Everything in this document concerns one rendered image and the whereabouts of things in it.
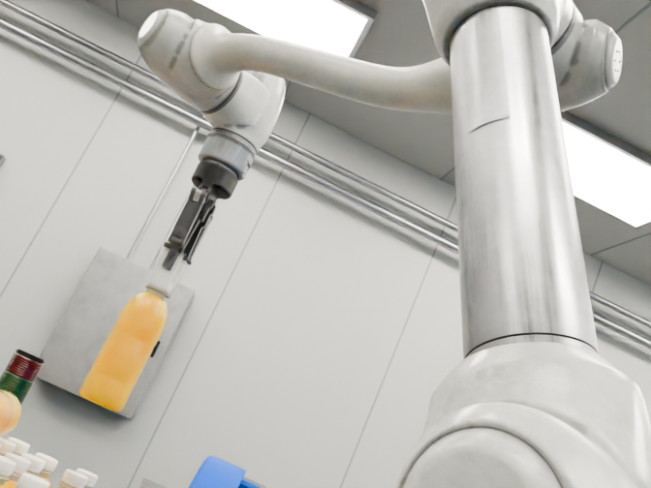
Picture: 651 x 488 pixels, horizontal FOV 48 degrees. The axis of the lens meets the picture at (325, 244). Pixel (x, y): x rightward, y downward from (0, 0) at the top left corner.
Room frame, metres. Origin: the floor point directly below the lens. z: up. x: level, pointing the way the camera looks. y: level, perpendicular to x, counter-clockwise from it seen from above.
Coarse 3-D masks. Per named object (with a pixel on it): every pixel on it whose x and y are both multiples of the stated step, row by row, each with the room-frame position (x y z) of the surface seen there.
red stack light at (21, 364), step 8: (16, 360) 1.55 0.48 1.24; (24, 360) 1.55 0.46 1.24; (32, 360) 1.55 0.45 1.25; (8, 368) 1.55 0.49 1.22; (16, 368) 1.55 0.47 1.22; (24, 368) 1.55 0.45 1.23; (32, 368) 1.55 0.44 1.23; (40, 368) 1.57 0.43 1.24; (24, 376) 1.55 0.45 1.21; (32, 376) 1.56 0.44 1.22
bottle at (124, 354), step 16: (128, 304) 1.18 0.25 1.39; (144, 304) 1.16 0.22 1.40; (160, 304) 1.18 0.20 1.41; (128, 320) 1.16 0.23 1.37; (144, 320) 1.16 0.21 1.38; (160, 320) 1.18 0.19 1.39; (112, 336) 1.17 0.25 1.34; (128, 336) 1.16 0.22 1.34; (144, 336) 1.17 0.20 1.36; (112, 352) 1.16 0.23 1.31; (128, 352) 1.16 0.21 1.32; (144, 352) 1.18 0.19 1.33; (96, 368) 1.17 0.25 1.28; (112, 368) 1.16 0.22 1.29; (128, 368) 1.17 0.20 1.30; (96, 384) 1.16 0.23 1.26; (112, 384) 1.16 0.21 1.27; (128, 384) 1.18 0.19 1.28; (96, 400) 1.16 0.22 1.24; (112, 400) 1.17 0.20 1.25
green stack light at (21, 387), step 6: (6, 372) 1.55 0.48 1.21; (0, 378) 1.56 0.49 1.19; (6, 378) 1.55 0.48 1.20; (12, 378) 1.55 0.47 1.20; (18, 378) 1.55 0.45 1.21; (0, 384) 1.55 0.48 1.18; (6, 384) 1.55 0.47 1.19; (12, 384) 1.55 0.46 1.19; (18, 384) 1.55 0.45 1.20; (24, 384) 1.56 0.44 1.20; (30, 384) 1.57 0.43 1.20; (6, 390) 1.55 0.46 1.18; (12, 390) 1.55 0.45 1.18; (18, 390) 1.55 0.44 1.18; (24, 390) 1.56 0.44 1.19; (18, 396) 1.56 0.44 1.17; (24, 396) 1.57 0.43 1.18
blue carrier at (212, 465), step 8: (208, 464) 1.14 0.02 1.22; (216, 464) 1.15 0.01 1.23; (224, 464) 1.17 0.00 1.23; (200, 472) 1.12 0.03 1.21; (208, 472) 1.13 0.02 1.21; (216, 472) 1.13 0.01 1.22; (224, 472) 1.14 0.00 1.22; (232, 472) 1.15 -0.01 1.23; (240, 472) 1.17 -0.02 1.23; (192, 480) 1.11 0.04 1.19; (200, 480) 1.11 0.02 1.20; (208, 480) 1.11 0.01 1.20; (216, 480) 1.12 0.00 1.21; (224, 480) 1.12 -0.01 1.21; (232, 480) 1.13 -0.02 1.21; (240, 480) 1.14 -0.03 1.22
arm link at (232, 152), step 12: (216, 132) 1.16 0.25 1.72; (228, 132) 1.15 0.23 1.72; (204, 144) 1.17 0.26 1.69; (216, 144) 1.16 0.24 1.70; (228, 144) 1.15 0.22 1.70; (240, 144) 1.16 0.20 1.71; (204, 156) 1.17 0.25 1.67; (216, 156) 1.15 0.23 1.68; (228, 156) 1.15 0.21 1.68; (240, 156) 1.16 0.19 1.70; (252, 156) 1.18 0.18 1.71; (228, 168) 1.17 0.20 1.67; (240, 168) 1.17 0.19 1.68
